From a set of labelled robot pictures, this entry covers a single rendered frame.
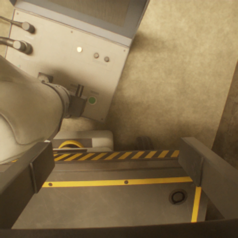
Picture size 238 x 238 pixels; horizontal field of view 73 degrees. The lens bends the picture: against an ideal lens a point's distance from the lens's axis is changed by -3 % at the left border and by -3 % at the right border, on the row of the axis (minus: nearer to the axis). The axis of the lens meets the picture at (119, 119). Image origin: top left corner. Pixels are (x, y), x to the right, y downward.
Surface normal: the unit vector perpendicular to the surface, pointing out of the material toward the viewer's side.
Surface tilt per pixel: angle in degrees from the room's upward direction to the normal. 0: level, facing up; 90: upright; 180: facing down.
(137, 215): 0
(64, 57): 0
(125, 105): 0
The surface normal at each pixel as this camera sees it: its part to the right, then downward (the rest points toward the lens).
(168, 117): 0.04, 0.25
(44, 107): 0.96, -0.27
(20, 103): 0.79, -0.50
